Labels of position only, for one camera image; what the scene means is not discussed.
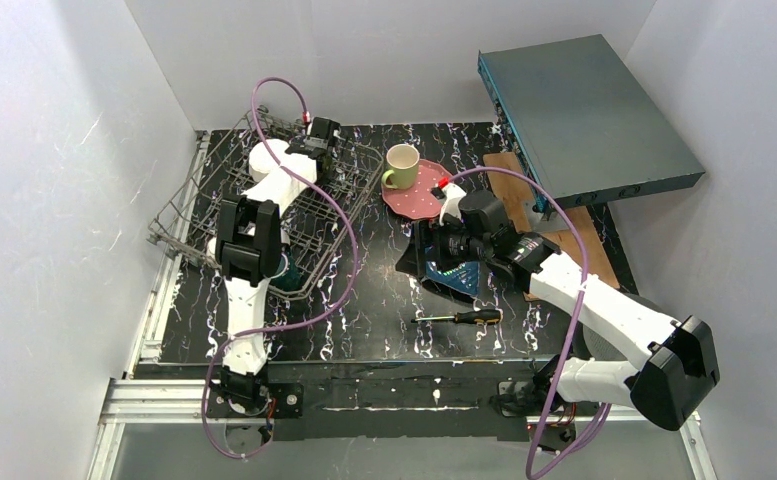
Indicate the black yellow screwdriver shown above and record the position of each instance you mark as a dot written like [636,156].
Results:
[471,317]

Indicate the blue leaf-shaped plate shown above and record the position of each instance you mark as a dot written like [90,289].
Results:
[462,280]

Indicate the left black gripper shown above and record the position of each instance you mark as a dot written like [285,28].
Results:
[321,132]

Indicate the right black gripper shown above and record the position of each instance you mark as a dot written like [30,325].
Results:
[424,248]

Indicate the pink dotted plate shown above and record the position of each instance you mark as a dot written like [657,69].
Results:
[417,202]

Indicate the grey wire dish rack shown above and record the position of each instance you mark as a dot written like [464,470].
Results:
[186,223]

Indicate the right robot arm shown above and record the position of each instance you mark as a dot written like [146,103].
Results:
[668,367]

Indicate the dark green cup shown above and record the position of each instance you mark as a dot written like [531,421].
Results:
[287,277]

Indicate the wooden board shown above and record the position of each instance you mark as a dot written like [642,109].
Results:
[519,200]

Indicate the teal metal case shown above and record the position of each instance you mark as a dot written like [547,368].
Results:
[581,125]

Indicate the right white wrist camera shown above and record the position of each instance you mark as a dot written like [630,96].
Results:
[448,194]

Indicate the light green mug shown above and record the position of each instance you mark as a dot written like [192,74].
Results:
[402,166]

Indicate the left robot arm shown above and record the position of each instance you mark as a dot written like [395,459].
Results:
[250,248]

